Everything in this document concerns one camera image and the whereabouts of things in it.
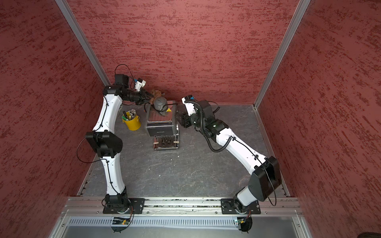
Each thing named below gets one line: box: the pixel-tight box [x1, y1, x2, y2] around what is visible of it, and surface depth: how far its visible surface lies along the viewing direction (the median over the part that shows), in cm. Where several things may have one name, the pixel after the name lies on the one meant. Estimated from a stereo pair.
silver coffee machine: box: [145, 96, 180, 151], surface depth 81 cm
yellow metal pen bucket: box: [122, 115, 142, 131], surface depth 103 cm
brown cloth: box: [149, 89, 162, 105], surface depth 84 cm
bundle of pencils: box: [127, 108, 137, 120], surface depth 95 cm
